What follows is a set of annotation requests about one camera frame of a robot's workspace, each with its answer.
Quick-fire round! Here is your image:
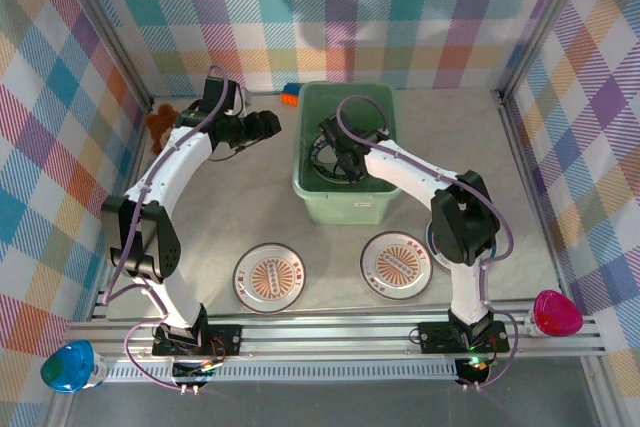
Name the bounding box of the teal lettered rim plate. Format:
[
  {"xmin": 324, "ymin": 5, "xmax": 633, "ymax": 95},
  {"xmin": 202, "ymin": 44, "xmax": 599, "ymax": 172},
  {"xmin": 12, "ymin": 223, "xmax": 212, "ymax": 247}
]
[{"xmin": 310, "ymin": 134, "xmax": 374, "ymax": 188}]

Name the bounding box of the green plastic bin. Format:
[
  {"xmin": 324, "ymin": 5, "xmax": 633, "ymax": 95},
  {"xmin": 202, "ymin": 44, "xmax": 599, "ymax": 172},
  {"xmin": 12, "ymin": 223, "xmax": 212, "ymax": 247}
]
[{"xmin": 292, "ymin": 81, "xmax": 403, "ymax": 226}]

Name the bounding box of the green red stripe plate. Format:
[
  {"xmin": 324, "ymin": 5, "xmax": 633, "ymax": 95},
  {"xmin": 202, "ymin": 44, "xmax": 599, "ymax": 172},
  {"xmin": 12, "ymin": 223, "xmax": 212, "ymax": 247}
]
[{"xmin": 423, "ymin": 224, "xmax": 501, "ymax": 271}]

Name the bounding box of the sunburst print plate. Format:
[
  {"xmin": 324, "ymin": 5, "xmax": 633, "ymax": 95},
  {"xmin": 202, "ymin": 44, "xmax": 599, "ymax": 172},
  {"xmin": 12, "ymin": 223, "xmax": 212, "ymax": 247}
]
[
  {"xmin": 359, "ymin": 231, "xmax": 434, "ymax": 301},
  {"xmin": 232, "ymin": 242, "xmax": 307, "ymax": 314}
]

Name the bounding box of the orange blue toy brick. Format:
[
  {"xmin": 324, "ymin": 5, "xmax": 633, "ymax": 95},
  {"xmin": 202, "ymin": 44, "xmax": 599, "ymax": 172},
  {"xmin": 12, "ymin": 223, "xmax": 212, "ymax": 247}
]
[{"xmin": 279, "ymin": 82, "xmax": 304, "ymax": 108}]

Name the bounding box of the brown plush lion toy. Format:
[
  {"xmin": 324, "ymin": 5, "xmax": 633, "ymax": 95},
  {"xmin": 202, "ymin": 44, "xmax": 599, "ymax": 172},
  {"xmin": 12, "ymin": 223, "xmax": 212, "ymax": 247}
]
[{"xmin": 144, "ymin": 103, "xmax": 179, "ymax": 156}]

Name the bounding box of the right controller board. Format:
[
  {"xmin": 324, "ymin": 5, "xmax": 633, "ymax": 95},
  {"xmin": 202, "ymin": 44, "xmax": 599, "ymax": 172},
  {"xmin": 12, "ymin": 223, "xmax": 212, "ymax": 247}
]
[{"xmin": 457, "ymin": 357, "xmax": 494, "ymax": 386}]

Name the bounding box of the controller board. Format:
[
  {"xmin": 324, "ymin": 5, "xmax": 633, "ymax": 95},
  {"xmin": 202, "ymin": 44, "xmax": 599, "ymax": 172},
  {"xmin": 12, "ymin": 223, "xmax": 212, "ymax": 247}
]
[
  {"xmin": 171, "ymin": 360, "xmax": 217, "ymax": 383},
  {"xmin": 457, "ymin": 357, "xmax": 494, "ymax": 386}
]

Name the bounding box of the pink dome button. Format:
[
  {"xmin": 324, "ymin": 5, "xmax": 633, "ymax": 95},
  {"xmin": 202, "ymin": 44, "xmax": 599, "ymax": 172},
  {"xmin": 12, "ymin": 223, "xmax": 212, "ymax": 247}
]
[{"xmin": 529, "ymin": 289, "xmax": 585, "ymax": 340}]

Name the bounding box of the left controller board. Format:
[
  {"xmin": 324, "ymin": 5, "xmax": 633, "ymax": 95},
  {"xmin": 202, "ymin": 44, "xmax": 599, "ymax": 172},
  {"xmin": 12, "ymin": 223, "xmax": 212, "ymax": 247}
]
[{"xmin": 171, "ymin": 360, "xmax": 217, "ymax": 383}]

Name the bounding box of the blue dome button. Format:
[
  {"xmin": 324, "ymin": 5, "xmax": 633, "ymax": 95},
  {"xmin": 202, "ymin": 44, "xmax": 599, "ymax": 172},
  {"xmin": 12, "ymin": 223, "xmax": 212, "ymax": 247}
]
[{"xmin": 39, "ymin": 339, "xmax": 109, "ymax": 395}]

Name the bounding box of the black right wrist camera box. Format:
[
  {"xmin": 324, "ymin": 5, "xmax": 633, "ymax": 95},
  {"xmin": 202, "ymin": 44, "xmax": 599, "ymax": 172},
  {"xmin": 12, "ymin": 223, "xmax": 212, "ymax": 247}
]
[{"xmin": 318, "ymin": 116, "xmax": 354, "ymax": 146}]

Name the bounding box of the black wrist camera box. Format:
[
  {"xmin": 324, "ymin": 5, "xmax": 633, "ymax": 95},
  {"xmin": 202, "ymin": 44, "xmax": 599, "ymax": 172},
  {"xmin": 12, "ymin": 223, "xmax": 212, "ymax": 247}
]
[
  {"xmin": 318, "ymin": 116, "xmax": 354, "ymax": 146},
  {"xmin": 202, "ymin": 75, "xmax": 239, "ymax": 116}
]

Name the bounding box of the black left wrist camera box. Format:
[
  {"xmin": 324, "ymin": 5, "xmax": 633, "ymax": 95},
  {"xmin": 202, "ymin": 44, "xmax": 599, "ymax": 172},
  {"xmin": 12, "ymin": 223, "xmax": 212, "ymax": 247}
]
[{"xmin": 202, "ymin": 75, "xmax": 239, "ymax": 116}]

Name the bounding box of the aluminium side rail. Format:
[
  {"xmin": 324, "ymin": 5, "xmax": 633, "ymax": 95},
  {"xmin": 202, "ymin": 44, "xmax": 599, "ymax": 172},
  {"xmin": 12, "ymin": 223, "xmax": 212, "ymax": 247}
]
[
  {"xmin": 497, "ymin": 91, "xmax": 574, "ymax": 301},
  {"xmin": 84, "ymin": 101, "xmax": 156, "ymax": 323}
]

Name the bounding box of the aluminium corner post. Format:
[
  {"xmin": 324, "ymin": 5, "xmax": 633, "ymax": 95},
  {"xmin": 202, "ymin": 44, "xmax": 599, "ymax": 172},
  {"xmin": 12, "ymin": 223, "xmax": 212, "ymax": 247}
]
[
  {"xmin": 494, "ymin": 0, "xmax": 601, "ymax": 98},
  {"xmin": 49, "ymin": 0, "xmax": 155, "ymax": 111}
]

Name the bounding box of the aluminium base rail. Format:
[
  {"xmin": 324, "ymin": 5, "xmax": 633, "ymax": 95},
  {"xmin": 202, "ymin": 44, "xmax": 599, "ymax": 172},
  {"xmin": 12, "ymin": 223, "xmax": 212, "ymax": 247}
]
[{"xmin": 64, "ymin": 314, "xmax": 606, "ymax": 363}]

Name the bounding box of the slotted cable duct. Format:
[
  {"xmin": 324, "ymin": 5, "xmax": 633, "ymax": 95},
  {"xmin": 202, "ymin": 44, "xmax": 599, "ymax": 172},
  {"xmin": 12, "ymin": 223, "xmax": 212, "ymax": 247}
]
[{"xmin": 102, "ymin": 359, "xmax": 464, "ymax": 383}]

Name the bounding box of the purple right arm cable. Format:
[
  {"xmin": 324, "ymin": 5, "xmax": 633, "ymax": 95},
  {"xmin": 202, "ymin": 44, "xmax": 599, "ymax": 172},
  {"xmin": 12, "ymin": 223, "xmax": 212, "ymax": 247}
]
[{"xmin": 335, "ymin": 95, "xmax": 524, "ymax": 391}]

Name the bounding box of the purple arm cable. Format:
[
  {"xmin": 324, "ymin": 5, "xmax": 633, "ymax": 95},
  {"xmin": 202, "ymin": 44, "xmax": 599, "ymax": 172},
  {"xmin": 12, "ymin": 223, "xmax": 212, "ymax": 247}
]
[
  {"xmin": 335, "ymin": 95, "xmax": 524, "ymax": 391},
  {"xmin": 102, "ymin": 64, "xmax": 231, "ymax": 391}
]

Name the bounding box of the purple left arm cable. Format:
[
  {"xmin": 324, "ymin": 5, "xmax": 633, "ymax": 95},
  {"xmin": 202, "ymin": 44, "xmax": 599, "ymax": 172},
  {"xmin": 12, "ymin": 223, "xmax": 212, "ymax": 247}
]
[{"xmin": 102, "ymin": 64, "xmax": 231, "ymax": 391}]

